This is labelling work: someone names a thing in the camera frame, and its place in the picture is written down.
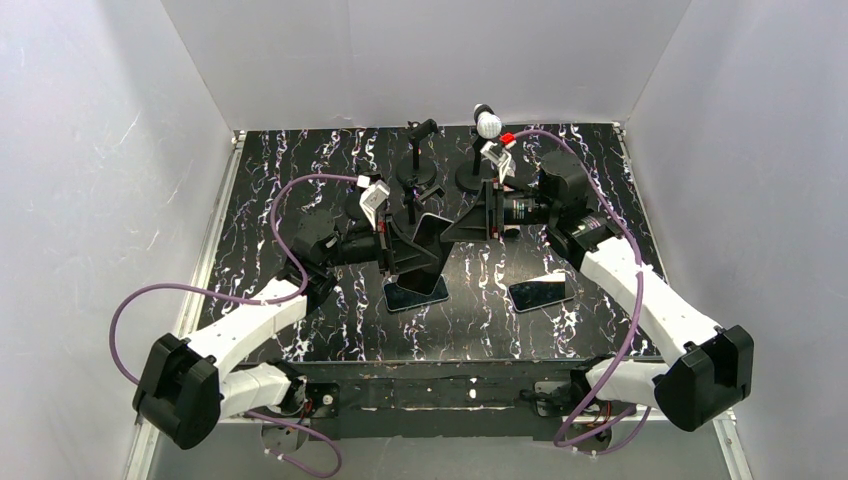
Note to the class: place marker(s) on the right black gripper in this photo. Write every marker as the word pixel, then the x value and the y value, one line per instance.
pixel 494 211

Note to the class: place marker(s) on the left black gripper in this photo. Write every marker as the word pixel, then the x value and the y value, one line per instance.
pixel 385 245

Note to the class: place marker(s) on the black phone stand front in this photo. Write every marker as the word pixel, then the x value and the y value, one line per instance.
pixel 415 195

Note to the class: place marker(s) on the black phone stand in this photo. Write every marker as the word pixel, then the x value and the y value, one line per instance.
pixel 351 207
pixel 415 195

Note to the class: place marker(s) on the black phone blue edge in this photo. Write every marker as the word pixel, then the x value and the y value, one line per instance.
pixel 399 299

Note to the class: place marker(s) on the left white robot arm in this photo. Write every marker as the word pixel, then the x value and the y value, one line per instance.
pixel 189 384

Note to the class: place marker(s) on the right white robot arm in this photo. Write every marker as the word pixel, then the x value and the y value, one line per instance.
pixel 706 368

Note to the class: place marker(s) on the black phone stand left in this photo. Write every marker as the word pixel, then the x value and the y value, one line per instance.
pixel 351 207

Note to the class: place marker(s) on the black microphone stand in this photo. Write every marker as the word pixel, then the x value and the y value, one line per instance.
pixel 471 173

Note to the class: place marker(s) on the black stand back middle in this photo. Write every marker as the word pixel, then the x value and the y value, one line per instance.
pixel 415 169

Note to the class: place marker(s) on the black phone silver edge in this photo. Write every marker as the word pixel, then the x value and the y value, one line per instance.
pixel 540 292

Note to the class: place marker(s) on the white microphone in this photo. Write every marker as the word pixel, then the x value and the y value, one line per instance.
pixel 487 124

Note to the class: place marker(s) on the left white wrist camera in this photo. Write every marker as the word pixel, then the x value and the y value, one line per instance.
pixel 374 193

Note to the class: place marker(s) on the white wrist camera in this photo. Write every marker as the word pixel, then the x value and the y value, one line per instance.
pixel 498 152
pixel 374 193

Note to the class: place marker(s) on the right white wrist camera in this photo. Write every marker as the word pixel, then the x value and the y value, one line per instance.
pixel 498 152

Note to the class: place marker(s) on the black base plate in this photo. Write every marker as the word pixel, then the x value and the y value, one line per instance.
pixel 428 399

